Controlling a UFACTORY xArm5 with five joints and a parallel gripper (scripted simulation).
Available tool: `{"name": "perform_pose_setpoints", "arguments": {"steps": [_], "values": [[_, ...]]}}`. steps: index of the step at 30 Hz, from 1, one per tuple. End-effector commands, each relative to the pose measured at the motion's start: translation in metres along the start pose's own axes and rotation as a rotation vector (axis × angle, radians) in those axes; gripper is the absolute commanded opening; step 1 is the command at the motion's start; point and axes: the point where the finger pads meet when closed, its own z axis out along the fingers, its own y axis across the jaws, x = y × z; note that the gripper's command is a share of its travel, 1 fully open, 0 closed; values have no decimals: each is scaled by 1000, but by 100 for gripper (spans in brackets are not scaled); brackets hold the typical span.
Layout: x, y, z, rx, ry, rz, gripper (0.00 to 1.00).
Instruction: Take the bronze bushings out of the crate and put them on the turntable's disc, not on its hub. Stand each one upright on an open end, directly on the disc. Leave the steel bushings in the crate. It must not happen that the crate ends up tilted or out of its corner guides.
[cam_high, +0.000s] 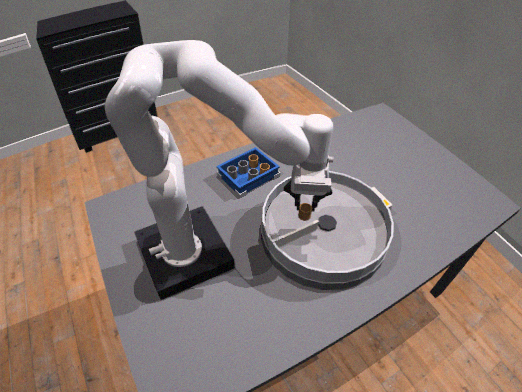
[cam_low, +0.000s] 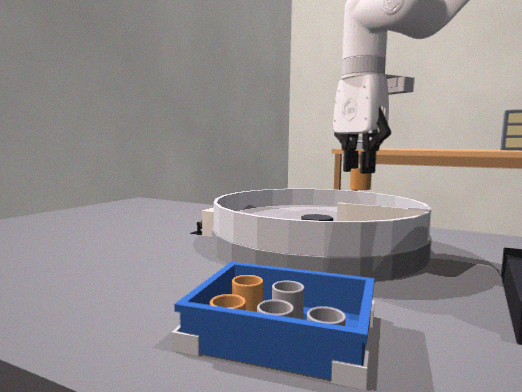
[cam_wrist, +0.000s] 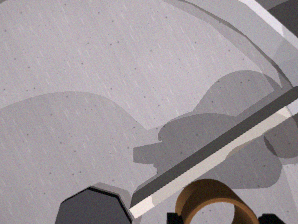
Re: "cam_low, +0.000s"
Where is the bronze bushing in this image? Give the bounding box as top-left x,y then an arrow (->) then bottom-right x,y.
350,168 -> 372,190
210,294 -> 246,310
232,275 -> 263,312

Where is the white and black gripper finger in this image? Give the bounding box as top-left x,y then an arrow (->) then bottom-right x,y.
334,132 -> 359,172
360,107 -> 391,174

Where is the grey metal bushing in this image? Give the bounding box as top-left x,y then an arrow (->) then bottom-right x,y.
257,300 -> 294,318
307,307 -> 346,326
272,281 -> 304,320

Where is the blue open-top crate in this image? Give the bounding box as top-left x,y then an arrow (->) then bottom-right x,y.
174,262 -> 374,380

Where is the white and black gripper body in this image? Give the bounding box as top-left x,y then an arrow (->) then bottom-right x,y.
333,72 -> 389,134

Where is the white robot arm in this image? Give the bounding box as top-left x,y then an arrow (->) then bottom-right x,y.
342,0 -> 469,95

